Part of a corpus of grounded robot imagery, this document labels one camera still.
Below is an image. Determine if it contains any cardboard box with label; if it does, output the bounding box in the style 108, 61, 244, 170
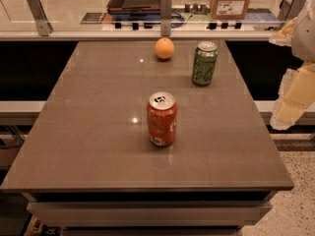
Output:
211, 0, 250, 20

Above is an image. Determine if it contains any green soda can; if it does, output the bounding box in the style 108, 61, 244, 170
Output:
192, 41, 218, 87

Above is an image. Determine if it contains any yellow printed bag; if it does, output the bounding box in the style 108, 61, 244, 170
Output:
22, 216, 61, 236

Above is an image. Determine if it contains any orange soda can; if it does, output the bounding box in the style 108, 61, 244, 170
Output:
147, 91, 177, 147

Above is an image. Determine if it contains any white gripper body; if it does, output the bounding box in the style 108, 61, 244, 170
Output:
291, 0, 315, 62

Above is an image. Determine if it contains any left metal railing post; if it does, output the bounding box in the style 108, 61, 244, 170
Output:
27, 0, 53, 36

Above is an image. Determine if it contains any orange fruit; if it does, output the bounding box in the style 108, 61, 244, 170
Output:
155, 37, 174, 59

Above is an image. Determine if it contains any middle metal railing post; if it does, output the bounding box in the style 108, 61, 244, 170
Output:
160, 0, 172, 36

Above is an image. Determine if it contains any right metal railing post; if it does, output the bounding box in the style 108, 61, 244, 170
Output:
278, 0, 306, 22

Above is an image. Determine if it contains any metal railing post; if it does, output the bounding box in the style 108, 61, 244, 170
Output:
27, 0, 53, 36
278, 0, 306, 22
160, 0, 172, 36

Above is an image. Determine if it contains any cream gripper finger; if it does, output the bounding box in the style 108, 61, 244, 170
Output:
270, 63, 315, 131
269, 18, 297, 46

